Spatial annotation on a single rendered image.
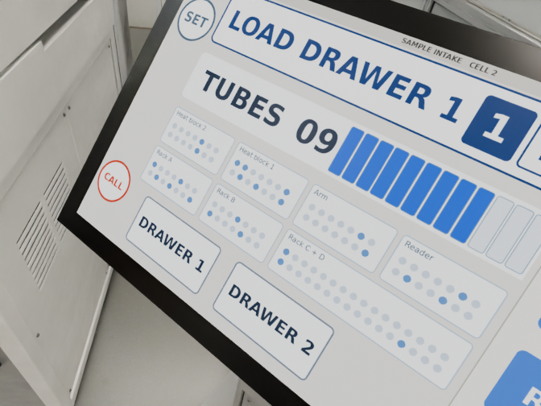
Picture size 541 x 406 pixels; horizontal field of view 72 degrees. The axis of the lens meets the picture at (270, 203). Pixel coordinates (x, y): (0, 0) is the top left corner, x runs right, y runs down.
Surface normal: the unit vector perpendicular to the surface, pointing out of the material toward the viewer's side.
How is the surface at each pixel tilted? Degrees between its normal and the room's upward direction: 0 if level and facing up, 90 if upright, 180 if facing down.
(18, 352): 90
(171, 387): 0
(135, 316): 0
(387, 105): 50
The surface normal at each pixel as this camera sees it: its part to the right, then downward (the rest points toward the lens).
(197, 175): -0.36, -0.10
